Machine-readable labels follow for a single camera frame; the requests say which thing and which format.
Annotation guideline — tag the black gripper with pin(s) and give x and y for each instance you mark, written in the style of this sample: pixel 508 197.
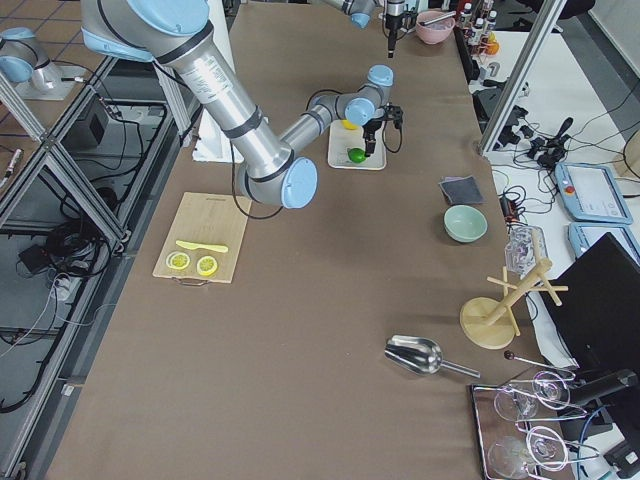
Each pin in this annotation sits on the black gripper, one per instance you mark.
pixel 370 131
pixel 391 22

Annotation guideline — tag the green lime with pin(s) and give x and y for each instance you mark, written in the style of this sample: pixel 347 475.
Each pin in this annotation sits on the green lime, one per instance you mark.
pixel 356 155

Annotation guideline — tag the yellow lemon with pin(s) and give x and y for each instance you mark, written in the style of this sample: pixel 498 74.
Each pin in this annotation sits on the yellow lemon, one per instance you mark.
pixel 349 125

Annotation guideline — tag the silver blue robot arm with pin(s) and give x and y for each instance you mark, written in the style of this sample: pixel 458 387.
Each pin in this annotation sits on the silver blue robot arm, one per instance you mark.
pixel 395 13
pixel 180 35

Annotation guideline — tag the white rabbit tray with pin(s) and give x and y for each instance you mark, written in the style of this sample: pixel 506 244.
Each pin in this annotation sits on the white rabbit tray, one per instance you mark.
pixel 346 149

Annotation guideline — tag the pink bowl with ice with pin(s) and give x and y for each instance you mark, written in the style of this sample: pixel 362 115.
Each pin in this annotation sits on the pink bowl with ice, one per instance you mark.
pixel 435 33

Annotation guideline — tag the grey folded cloth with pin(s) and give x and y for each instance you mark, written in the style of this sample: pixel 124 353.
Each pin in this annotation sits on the grey folded cloth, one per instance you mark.
pixel 461 191

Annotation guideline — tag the green ceramic bowl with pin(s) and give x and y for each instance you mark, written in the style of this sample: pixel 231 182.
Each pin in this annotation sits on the green ceramic bowl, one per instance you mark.
pixel 464 223

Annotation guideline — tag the bamboo cutting board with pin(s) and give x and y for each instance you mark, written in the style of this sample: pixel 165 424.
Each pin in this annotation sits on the bamboo cutting board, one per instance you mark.
pixel 211 219

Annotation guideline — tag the clear glass dish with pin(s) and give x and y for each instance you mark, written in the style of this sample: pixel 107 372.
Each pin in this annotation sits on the clear glass dish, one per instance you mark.
pixel 525 247

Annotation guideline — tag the lemon slice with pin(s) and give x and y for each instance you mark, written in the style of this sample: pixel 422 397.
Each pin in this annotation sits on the lemon slice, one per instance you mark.
pixel 206 266
pixel 178 260

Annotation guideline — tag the yellow plastic knife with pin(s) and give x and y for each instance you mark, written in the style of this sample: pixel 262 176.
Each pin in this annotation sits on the yellow plastic knife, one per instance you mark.
pixel 219 248

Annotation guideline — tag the wooden cup tree stand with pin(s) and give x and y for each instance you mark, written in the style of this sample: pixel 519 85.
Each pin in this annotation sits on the wooden cup tree stand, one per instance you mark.
pixel 491 323

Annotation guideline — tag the metal scoop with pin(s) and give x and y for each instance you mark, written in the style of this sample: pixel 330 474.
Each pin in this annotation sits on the metal scoop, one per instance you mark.
pixel 422 356

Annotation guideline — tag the blue teach pendant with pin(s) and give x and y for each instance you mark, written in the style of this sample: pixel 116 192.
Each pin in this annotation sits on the blue teach pendant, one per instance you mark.
pixel 589 193
pixel 582 235

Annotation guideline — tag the black monitor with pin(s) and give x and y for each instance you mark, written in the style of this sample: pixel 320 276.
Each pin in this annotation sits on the black monitor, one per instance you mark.
pixel 598 320

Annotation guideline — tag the wine glass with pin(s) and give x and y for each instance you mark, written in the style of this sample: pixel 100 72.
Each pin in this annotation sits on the wine glass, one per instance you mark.
pixel 514 405
pixel 540 452
pixel 551 390

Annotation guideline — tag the aluminium frame post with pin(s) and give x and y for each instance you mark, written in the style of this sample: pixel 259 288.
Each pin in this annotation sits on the aluminium frame post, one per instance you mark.
pixel 541 29

